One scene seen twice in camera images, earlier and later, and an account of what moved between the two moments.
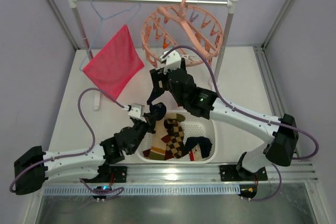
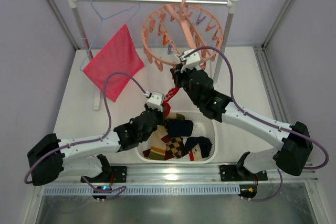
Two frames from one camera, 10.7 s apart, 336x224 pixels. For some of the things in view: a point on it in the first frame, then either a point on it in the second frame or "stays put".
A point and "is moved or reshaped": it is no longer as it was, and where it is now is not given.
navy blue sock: x=160 y=109 is moved or reshaped
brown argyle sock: x=174 y=139 stays put
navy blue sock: x=205 y=144 stays put
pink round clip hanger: x=188 y=31 stays put
